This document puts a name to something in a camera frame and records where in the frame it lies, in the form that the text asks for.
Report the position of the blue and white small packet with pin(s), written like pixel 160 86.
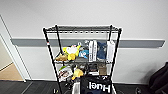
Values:
pixel 84 54

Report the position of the narrow white box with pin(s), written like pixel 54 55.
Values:
pixel 95 50
pixel 90 50

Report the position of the yellow and white plush toy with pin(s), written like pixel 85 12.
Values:
pixel 71 51

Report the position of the brown plush toy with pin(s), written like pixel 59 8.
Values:
pixel 61 58

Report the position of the large white box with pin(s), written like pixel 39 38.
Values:
pixel 110 51

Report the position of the small yellow toy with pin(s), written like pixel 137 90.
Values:
pixel 77 74

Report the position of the small brown cardboard box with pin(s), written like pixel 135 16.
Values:
pixel 102 70

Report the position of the white and red snack bag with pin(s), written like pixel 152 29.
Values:
pixel 65 74

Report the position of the black bag with white print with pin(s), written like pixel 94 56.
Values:
pixel 96 87

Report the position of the black office chair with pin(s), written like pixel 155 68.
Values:
pixel 160 78

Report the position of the white door frame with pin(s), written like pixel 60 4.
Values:
pixel 13 56

